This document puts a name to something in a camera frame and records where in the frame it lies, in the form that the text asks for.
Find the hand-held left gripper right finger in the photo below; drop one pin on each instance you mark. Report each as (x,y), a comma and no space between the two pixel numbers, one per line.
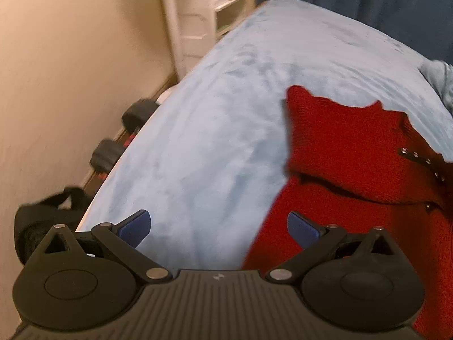
(304,228)

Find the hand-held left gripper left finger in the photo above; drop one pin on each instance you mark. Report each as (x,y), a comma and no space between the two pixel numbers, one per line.
(134,227)

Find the red knit sweater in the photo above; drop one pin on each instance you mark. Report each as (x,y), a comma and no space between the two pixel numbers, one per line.
(346,141)

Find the black bag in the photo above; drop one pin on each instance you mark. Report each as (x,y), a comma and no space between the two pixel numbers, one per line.
(39,219)

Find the black dumbbell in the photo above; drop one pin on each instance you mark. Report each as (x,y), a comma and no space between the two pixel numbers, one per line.
(139,113)

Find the bed with light blue sheet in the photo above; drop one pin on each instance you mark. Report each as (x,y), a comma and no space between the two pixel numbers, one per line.
(212,131)

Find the grey-blue crumpled blanket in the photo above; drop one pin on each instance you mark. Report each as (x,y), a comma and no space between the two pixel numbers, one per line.
(442,78)

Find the white shelf unit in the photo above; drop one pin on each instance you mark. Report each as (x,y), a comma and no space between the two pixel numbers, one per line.
(230,0)

